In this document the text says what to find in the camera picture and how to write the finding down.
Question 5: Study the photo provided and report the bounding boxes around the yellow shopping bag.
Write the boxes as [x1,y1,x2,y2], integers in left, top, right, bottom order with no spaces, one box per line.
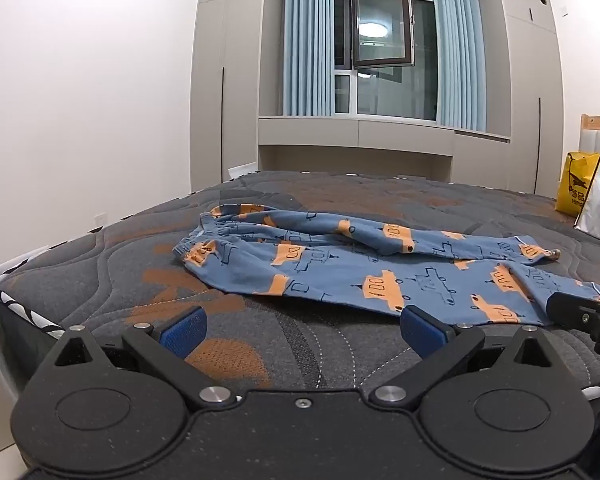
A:
[556,151,600,218]

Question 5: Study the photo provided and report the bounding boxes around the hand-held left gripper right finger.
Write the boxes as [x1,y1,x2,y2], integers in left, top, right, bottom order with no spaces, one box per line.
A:
[369,306,554,409]

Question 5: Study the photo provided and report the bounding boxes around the open dark window sash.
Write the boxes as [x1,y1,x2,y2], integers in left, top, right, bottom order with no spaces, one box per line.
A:
[351,0,415,70]

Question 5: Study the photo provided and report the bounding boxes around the beige window bench cabinet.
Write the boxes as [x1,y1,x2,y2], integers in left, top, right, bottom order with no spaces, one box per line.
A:
[256,116,512,182]

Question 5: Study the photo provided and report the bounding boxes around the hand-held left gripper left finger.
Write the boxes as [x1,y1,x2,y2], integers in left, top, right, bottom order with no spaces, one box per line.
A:
[54,305,238,409]

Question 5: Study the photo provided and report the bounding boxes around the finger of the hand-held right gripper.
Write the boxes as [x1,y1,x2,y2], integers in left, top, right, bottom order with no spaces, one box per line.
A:
[546,291,600,332]

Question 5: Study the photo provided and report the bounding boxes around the window with white frame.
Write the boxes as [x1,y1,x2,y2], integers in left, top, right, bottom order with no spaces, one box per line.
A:
[332,0,439,122]

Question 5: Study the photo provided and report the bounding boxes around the beige wardrobe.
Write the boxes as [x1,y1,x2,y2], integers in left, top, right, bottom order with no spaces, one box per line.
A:
[494,0,564,197]
[190,0,269,196]

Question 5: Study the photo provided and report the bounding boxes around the light blue curtain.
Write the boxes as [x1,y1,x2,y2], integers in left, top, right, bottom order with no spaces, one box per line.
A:
[282,0,337,117]
[431,0,489,131]

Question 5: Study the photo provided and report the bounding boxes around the grey and orange quilted mattress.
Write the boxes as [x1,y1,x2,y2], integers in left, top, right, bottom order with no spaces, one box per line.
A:
[0,170,600,413]

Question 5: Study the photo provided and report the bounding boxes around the blue pants with orange print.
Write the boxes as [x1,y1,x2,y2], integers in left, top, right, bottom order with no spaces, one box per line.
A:
[172,202,600,327]

